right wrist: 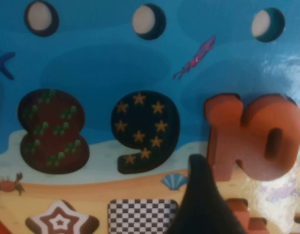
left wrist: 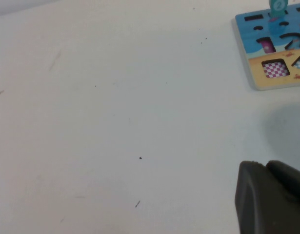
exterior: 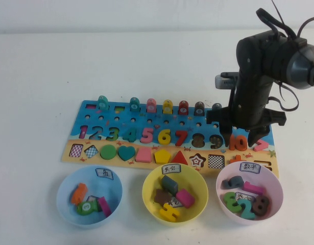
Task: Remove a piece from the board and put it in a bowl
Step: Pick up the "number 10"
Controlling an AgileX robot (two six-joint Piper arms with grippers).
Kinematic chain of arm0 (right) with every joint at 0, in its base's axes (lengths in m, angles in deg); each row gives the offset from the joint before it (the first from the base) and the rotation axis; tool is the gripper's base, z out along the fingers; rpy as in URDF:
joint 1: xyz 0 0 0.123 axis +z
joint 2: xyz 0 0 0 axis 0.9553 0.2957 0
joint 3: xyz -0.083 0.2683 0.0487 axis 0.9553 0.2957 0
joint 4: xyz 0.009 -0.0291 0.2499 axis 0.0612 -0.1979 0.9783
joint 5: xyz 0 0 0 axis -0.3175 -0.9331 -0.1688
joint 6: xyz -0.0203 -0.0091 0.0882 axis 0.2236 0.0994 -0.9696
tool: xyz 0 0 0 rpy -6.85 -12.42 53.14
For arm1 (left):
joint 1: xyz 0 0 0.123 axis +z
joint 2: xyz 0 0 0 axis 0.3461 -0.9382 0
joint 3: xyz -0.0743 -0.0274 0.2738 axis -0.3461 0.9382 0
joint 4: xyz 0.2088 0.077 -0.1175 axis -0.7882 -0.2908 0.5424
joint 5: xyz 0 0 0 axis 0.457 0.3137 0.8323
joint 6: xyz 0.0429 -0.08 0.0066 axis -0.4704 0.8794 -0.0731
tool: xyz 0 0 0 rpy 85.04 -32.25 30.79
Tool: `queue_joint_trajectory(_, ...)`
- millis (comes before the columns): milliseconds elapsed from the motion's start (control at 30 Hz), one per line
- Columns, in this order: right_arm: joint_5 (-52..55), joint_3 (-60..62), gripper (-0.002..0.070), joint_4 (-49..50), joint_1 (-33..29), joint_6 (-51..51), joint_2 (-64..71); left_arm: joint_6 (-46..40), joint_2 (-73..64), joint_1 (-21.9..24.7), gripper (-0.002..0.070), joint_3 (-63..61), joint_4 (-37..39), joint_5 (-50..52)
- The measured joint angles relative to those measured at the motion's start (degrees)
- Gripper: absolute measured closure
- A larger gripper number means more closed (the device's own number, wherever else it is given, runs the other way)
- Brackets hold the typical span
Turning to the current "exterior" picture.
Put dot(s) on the pink number 5 piece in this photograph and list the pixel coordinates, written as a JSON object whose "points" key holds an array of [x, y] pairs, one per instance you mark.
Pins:
{"points": [[147, 135]]}

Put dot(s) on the paper label marked 其它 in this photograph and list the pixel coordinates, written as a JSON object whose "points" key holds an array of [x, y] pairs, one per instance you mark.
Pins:
{"points": [[171, 169], [175, 202]]}

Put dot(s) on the light blue plastic bowl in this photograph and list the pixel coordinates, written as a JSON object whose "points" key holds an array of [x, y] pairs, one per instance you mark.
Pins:
{"points": [[67, 211]]}

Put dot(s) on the yellow number 6 piece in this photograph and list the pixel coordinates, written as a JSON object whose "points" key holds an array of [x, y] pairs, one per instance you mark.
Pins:
{"points": [[164, 139]]}

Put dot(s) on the red number 7 piece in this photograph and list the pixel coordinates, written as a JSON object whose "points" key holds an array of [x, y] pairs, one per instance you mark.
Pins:
{"points": [[181, 136]]}

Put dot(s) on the green circle piece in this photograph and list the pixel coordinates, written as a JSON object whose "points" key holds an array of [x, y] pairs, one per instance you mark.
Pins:
{"points": [[108, 151]]}

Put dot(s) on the teal fish piece numbered 2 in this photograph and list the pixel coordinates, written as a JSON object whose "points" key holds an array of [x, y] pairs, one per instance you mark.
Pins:
{"points": [[103, 103]]}

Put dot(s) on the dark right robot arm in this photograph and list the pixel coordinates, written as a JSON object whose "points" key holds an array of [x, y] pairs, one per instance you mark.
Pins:
{"points": [[299, 66]]}

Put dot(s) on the orange plus sign piece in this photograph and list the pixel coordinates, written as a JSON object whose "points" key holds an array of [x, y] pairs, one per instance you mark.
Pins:
{"points": [[234, 160]]}

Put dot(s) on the yellow pentagon piece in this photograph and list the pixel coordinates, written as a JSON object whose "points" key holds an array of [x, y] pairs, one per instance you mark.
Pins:
{"points": [[162, 157]]}

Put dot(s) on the pink math sign piece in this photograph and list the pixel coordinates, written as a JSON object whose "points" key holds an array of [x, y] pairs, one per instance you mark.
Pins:
{"points": [[261, 145]]}

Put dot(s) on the colourful wooden puzzle board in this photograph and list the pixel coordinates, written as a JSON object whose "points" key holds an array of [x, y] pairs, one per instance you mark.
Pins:
{"points": [[77, 139]]}

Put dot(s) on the teal number 2 piece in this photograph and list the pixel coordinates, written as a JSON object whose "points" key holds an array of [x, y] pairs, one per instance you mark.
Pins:
{"points": [[246, 209]]}

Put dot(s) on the grey number 9 piece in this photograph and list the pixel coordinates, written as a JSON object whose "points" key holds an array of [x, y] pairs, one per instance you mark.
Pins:
{"points": [[232, 182]]}

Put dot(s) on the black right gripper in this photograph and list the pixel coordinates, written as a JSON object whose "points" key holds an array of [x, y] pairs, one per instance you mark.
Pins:
{"points": [[251, 102]]}

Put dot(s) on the teal number 4 piece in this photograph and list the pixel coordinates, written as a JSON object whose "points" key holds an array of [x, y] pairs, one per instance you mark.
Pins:
{"points": [[131, 135]]}

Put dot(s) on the teal heart piece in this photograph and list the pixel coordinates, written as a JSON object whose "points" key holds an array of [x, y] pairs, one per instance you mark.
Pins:
{"points": [[126, 153]]}

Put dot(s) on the green number 3 piece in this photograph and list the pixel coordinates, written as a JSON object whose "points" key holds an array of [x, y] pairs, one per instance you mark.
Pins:
{"points": [[230, 202]]}

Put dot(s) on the grey blue fish piece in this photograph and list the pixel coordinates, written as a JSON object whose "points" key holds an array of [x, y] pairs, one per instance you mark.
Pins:
{"points": [[217, 107]]}

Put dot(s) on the teal fish piece numbered 4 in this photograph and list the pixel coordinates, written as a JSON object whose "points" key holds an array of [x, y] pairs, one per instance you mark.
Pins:
{"points": [[134, 104]]}

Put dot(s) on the yellow fish piece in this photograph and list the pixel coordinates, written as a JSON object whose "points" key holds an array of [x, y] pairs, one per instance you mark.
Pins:
{"points": [[167, 107]]}

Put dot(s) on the orange number 10 piece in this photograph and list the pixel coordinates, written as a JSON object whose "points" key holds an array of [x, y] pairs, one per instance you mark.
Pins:
{"points": [[239, 144]]}

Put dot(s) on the paper label marked 数字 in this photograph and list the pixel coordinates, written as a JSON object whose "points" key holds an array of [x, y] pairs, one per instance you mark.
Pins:
{"points": [[250, 167], [242, 196]]}

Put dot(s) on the paper label marked 鱼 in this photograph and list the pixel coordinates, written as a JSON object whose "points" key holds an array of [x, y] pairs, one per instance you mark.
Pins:
{"points": [[104, 173], [92, 198]]}

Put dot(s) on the magenta square piece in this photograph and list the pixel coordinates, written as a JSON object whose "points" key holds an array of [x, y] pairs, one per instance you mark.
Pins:
{"points": [[185, 197]]}

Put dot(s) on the magenta number 1 piece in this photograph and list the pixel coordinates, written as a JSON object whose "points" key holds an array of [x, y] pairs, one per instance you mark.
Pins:
{"points": [[253, 188]]}

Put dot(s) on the orange fish piece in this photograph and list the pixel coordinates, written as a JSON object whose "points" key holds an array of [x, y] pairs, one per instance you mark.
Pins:
{"points": [[79, 193]]}

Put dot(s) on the yellow math sign piece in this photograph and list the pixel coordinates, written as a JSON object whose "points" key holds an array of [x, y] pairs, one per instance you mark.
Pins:
{"points": [[168, 211]]}

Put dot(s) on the red triangle piece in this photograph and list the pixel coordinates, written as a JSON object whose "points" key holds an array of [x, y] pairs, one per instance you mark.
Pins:
{"points": [[179, 158]]}

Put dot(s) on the pink trapezoid piece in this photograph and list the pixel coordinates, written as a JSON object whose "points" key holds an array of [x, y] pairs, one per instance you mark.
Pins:
{"points": [[144, 155]]}

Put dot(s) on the dark grey rectangle piece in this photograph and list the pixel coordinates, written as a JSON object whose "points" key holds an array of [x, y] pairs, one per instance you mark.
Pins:
{"points": [[170, 184]]}

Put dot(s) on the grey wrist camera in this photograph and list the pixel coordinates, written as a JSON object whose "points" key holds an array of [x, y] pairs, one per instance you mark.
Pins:
{"points": [[224, 82]]}

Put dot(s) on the red fish piece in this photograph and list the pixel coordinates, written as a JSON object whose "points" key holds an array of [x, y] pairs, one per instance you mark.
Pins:
{"points": [[183, 107]]}

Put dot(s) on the green fish piece numbered 3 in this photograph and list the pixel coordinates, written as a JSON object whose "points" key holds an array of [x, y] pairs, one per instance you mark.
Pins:
{"points": [[86, 207]]}

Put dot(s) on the pink fish piece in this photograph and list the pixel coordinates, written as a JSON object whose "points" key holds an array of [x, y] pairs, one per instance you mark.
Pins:
{"points": [[151, 106]]}

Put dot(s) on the pink plastic bowl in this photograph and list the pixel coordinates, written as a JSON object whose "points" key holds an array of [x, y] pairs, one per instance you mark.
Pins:
{"points": [[273, 189]]}

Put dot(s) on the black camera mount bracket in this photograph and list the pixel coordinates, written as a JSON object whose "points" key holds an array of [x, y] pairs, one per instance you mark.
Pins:
{"points": [[229, 74]]}

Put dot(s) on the brown fish piece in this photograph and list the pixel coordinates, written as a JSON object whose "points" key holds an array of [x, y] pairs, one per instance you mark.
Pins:
{"points": [[199, 109]]}

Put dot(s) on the brown number 8 piece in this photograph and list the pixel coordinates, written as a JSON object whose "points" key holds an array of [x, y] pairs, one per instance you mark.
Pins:
{"points": [[261, 204]]}

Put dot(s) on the yellow plastic bowl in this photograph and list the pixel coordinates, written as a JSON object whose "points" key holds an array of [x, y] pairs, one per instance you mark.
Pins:
{"points": [[151, 211]]}

